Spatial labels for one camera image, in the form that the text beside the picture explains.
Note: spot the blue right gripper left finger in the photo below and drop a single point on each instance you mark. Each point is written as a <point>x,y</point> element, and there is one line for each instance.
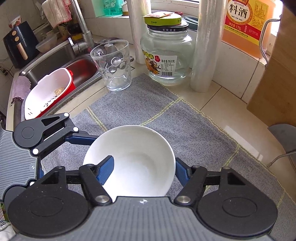
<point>104,169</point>

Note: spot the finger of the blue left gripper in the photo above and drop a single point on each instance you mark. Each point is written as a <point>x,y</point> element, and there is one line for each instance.
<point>85,140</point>

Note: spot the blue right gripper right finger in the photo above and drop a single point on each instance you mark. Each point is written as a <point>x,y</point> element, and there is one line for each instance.
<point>183,172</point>

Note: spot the white bowl pink flowers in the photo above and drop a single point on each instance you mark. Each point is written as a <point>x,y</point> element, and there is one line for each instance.
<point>144,162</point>

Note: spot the steel kitchen sink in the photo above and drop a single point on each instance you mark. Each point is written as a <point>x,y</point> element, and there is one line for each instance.
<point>84,70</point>

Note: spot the chrome kitchen faucet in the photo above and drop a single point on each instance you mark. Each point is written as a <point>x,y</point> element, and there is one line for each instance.
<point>87,43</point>

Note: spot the white red colander basin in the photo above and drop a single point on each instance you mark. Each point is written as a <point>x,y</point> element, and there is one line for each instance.
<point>48,92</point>

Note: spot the grey checked table cloth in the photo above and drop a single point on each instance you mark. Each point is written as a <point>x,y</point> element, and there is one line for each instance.
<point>193,136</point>

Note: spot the pink cleaning cloth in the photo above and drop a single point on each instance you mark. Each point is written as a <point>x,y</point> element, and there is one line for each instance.
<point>21,87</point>

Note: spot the clear glass mug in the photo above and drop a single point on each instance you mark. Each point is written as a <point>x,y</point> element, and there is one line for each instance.
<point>112,59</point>

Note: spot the grey cleaver knife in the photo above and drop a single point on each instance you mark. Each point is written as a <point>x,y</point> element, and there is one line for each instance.
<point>285,134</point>

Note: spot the black air fryer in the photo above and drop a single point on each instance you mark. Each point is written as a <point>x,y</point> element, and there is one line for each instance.
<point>20,44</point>

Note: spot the wooden cutting board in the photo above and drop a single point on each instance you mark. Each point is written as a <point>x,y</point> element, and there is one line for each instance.
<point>273,101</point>

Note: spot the glass jar green lid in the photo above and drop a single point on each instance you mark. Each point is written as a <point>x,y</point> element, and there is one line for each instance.
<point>167,47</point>

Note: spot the striped dish cloth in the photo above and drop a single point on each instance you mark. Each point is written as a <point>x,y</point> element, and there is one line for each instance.
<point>57,11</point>

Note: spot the green dish soap bottle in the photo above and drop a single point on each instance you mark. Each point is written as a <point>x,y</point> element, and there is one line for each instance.
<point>112,7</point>

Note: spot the plastic wrap roll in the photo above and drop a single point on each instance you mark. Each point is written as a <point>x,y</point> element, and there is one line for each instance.
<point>211,21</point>
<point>137,10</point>

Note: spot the orange cooking wine jug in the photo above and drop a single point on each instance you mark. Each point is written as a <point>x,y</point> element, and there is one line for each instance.
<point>244,23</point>

